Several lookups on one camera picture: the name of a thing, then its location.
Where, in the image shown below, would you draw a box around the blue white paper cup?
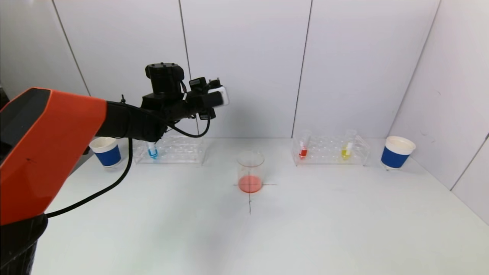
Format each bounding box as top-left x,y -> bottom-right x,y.
89,137 -> 122,168
381,136 -> 416,170

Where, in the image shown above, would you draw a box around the yellow pigment test tube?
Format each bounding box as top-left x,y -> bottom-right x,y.
341,130 -> 357,161

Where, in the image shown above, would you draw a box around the thick black cable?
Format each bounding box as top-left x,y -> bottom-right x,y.
46,137 -> 133,218

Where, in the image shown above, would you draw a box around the clear acrylic test tube rack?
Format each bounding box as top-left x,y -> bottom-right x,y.
132,135 -> 207,165
291,134 -> 371,167

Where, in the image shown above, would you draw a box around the red pigment test tube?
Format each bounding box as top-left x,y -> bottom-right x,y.
299,130 -> 312,159

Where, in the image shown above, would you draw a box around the thin black camera cable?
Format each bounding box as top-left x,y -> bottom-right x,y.
167,111 -> 212,138

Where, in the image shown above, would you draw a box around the clear glass beaker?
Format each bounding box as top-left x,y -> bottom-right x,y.
236,150 -> 265,193

